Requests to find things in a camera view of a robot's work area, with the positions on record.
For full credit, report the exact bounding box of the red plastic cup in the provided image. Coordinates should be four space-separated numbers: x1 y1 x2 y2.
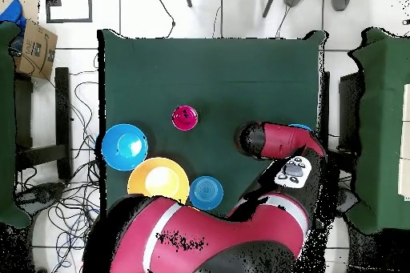
171 105 199 132

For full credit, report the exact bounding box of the large blue plastic bowl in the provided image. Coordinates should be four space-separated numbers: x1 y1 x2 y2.
287 122 312 132
101 123 149 172

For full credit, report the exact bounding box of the small blue flat-bottomed bowl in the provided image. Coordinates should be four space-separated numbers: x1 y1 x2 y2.
189 175 225 211

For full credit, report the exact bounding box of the large yellow plastic bowl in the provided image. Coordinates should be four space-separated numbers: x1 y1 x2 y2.
127 156 191 205

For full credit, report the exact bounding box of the dark green tablecloth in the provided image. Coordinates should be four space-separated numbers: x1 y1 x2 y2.
97 28 328 232

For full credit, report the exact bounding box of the green cloth on side table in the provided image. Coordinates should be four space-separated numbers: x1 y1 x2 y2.
347 26 410 235
0 21 32 229

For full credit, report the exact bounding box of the printed cardboard box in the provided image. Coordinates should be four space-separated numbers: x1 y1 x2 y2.
14 18 59 81

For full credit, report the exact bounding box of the plain cardboard box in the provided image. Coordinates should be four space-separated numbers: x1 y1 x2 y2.
0 0 40 24

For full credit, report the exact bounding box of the blue bag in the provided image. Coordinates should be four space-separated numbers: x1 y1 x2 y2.
0 0 27 32

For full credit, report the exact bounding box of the tangle of floor cables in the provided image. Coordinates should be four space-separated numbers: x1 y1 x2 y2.
15 51 107 273

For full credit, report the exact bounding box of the black floor cable with knot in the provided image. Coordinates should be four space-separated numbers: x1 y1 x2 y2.
155 0 176 38

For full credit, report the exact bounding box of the black stool frame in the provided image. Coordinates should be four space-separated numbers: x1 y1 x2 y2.
14 66 73 180

